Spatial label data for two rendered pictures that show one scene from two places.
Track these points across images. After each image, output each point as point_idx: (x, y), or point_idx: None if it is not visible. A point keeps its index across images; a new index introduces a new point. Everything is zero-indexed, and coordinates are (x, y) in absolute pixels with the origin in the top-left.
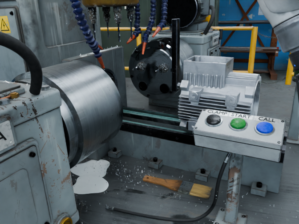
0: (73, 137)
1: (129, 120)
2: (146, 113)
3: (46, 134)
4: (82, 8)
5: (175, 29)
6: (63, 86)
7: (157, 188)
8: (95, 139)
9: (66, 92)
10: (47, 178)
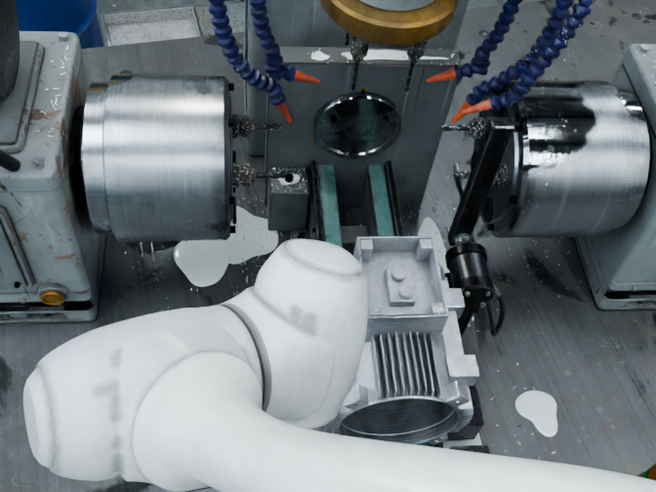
0: (100, 219)
1: (370, 210)
2: (390, 227)
3: (27, 210)
4: (227, 32)
5: (485, 144)
6: (111, 152)
7: None
8: (146, 236)
9: (107, 163)
10: (30, 247)
